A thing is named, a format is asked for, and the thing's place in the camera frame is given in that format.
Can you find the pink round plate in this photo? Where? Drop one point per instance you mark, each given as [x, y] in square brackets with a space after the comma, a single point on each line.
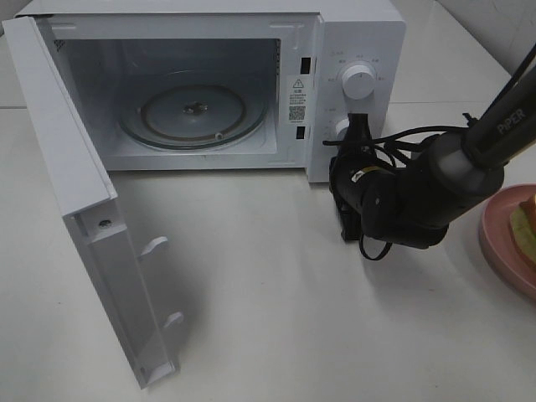
[497, 240]

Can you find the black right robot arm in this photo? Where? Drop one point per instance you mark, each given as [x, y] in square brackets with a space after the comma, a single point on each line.
[406, 189]

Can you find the upper white power knob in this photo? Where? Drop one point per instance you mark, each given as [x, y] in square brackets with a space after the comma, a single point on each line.
[358, 80]

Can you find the glass microwave turntable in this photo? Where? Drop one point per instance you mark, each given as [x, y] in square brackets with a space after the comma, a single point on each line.
[193, 110]

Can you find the white microwave door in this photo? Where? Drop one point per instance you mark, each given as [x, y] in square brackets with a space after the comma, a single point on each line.
[88, 202]

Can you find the white microwave oven body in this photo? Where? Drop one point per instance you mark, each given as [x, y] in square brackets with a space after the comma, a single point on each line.
[299, 47]

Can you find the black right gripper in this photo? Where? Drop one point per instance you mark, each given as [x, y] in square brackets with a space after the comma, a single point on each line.
[351, 180]

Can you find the white bread sandwich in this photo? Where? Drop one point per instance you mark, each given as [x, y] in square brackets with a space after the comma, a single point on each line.
[522, 224]

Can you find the lower white timer knob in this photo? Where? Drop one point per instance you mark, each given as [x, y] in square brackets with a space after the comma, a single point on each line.
[341, 129]

